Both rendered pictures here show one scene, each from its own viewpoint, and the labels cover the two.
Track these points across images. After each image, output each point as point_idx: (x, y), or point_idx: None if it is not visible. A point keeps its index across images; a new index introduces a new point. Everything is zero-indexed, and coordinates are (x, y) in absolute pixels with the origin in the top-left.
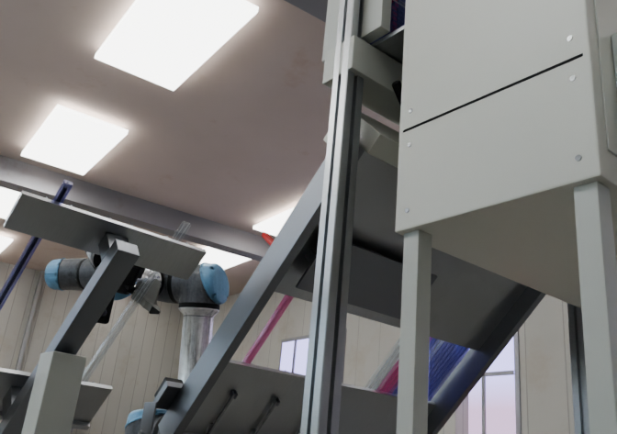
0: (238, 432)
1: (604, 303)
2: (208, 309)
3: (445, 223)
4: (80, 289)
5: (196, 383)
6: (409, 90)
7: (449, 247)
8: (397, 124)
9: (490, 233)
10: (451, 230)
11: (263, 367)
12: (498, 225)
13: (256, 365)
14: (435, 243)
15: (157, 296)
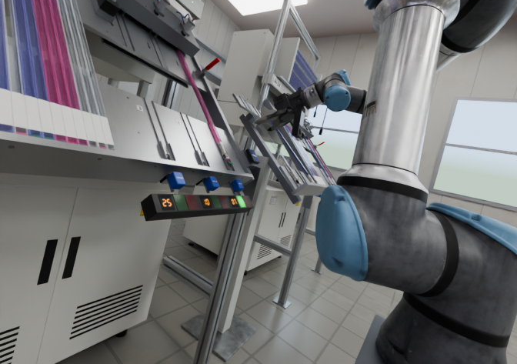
0: None
1: None
2: (373, 23)
3: (138, 81)
4: (360, 113)
5: None
6: None
7: (129, 75)
8: None
9: (121, 75)
10: (135, 79)
11: (200, 121)
12: (122, 77)
13: (205, 122)
14: (135, 77)
15: (261, 115)
